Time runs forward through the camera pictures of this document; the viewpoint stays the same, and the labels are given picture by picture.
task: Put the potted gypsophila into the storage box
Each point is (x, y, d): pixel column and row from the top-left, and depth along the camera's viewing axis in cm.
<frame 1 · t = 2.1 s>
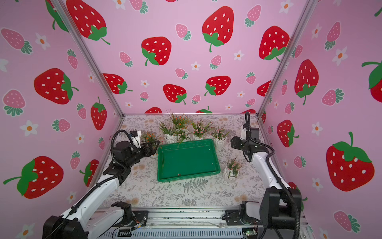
left hand: (156, 142, 80), fingers open
right hand: (233, 140, 86), fingers open
green plastic storage tray: (183, 160, 96), point 2 cm above the table
tall orange flower pot back: (181, 124, 101), point 13 cm above the table
pink flower pot back middle: (199, 127, 97), point 14 cm above the table
pink flower pot back right: (220, 137, 94), point 13 cm above the table
pink flower pot front right: (233, 169, 78), point 14 cm above the table

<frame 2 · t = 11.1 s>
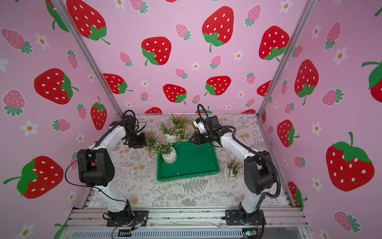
left hand: (146, 144, 93), fingers open
right hand: (189, 141, 85), fingers open
pink flower pot back middle: (168, 153, 92), point 8 cm above the table
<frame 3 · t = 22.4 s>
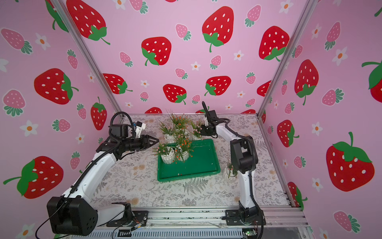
left hand: (157, 141, 78), fingers open
right hand: (199, 132, 101), fingers closed
orange flower potted plant: (184, 151, 92), point 9 cm above the table
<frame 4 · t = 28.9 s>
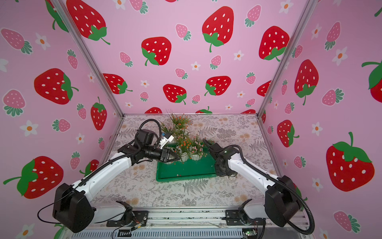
left hand: (178, 158, 73), fingers open
right hand: (221, 173, 82), fingers closed
